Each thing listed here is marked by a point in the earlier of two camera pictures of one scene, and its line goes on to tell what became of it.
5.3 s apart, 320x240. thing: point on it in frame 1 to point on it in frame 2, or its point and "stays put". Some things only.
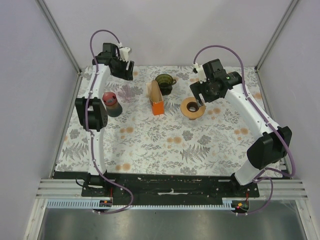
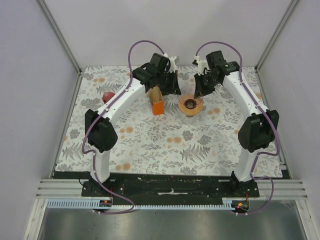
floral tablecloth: x=156 y=125 stays put
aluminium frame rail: x=59 y=35 stays put
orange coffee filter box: x=158 y=108 stays put
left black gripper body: x=120 y=66 to x=167 y=82
